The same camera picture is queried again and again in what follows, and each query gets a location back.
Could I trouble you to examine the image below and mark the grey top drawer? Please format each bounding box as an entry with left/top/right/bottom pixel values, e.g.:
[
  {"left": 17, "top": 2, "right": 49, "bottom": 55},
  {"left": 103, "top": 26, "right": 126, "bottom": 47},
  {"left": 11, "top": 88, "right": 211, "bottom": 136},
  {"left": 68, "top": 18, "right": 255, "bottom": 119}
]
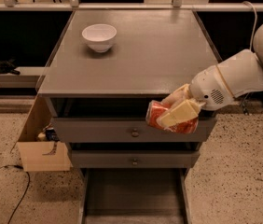
[{"left": 51, "top": 118, "right": 216, "bottom": 143}]

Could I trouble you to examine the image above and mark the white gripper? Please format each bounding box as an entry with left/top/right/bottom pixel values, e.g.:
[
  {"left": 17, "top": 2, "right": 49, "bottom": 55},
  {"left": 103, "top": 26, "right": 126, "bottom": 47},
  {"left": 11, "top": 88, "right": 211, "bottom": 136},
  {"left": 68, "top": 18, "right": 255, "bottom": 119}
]
[{"left": 157, "top": 65, "right": 233, "bottom": 128}]

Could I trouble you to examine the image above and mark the black floor cable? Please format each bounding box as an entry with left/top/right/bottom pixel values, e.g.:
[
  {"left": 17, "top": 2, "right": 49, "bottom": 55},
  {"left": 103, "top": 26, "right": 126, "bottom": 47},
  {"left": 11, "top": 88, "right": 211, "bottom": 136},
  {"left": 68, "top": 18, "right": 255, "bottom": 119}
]
[{"left": 0, "top": 163, "right": 32, "bottom": 224}]

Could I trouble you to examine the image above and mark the grey drawer cabinet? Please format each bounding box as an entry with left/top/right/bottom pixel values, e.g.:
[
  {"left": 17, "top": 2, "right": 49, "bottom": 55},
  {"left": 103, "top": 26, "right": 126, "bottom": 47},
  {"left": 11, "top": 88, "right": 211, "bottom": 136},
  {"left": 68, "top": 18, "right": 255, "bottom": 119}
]
[{"left": 37, "top": 8, "right": 234, "bottom": 173}]

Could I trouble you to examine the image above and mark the wooden side box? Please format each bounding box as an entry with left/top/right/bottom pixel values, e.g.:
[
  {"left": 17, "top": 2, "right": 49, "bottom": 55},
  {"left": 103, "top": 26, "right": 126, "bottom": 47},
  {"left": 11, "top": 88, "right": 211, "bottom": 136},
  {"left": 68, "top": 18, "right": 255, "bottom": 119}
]
[{"left": 17, "top": 96, "right": 72, "bottom": 172}]

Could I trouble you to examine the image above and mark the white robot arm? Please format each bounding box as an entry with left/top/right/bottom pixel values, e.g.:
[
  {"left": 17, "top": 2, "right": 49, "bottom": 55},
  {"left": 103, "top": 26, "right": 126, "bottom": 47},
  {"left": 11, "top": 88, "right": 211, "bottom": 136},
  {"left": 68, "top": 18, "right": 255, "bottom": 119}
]
[{"left": 157, "top": 24, "right": 263, "bottom": 129}]

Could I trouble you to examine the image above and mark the grey middle drawer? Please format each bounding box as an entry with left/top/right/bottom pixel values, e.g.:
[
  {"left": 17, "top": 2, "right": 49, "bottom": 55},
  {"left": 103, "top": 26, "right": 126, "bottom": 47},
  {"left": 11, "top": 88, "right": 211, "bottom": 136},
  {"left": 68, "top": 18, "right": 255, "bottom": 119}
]
[{"left": 70, "top": 150, "right": 200, "bottom": 168}]

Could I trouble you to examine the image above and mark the red coke can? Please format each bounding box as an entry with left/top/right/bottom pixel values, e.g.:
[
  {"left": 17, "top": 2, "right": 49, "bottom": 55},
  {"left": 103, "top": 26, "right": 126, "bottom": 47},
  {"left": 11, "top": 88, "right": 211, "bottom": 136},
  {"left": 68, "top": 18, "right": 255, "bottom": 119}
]
[{"left": 145, "top": 101, "right": 198, "bottom": 133}]

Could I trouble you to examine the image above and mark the white ceramic bowl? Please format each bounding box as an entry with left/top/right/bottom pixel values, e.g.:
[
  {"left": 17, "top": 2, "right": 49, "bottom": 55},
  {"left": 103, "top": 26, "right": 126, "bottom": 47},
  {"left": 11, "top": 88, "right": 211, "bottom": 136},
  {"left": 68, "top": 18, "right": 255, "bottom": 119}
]
[{"left": 82, "top": 24, "right": 117, "bottom": 53}]

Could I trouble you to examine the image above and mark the grey open bottom drawer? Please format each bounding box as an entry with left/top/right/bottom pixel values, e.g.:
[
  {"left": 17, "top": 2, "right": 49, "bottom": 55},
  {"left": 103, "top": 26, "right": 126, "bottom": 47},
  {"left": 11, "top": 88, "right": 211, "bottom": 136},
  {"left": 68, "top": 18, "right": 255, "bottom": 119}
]
[{"left": 77, "top": 169, "right": 192, "bottom": 224}]

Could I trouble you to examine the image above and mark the white hanging cable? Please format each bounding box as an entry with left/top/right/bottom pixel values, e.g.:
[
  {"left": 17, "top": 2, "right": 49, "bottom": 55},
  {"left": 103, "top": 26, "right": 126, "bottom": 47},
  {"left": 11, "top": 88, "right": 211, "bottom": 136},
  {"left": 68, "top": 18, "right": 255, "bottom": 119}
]
[{"left": 242, "top": 0, "right": 259, "bottom": 51}]

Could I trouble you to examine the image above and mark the grey metal rail frame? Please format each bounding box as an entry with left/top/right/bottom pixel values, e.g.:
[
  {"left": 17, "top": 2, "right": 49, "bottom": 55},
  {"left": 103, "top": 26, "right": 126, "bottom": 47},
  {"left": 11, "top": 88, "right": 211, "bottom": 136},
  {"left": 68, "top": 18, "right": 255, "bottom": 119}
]
[{"left": 0, "top": 0, "right": 263, "bottom": 11}]

